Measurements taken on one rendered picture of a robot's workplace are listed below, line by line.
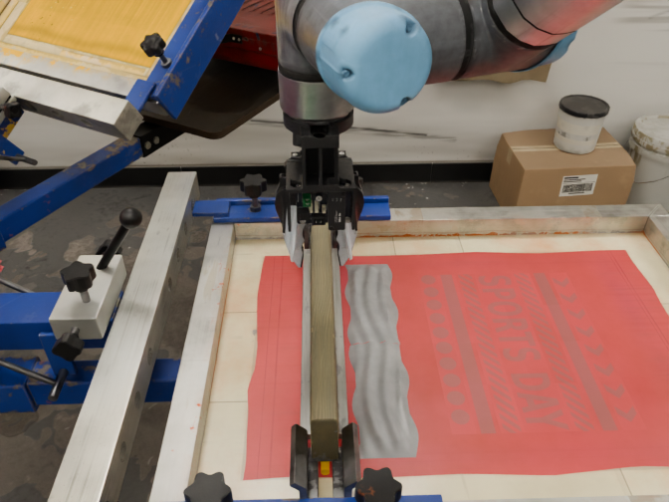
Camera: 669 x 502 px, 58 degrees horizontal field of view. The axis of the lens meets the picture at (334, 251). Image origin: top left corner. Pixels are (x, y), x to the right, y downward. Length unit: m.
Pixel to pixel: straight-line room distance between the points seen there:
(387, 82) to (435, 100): 2.43
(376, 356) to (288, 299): 0.18
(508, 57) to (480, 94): 2.40
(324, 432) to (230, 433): 0.15
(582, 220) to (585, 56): 1.92
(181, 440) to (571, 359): 0.52
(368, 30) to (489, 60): 0.12
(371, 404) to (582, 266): 0.46
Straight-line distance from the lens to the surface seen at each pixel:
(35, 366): 0.99
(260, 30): 1.57
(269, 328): 0.89
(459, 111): 2.93
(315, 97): 0.58
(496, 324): 0.92
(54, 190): 1.37
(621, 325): 0.98
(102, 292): 0.81
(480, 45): 0.51
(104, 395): 0.74
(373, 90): 0.46
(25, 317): 0.87
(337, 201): 0.62
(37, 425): 2.17
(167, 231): 0.96
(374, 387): 0.81
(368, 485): 0.61
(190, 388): 0.79
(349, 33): 0.45
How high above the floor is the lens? 1.58
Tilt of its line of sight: 38 degrees down
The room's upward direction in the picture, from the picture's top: straight up
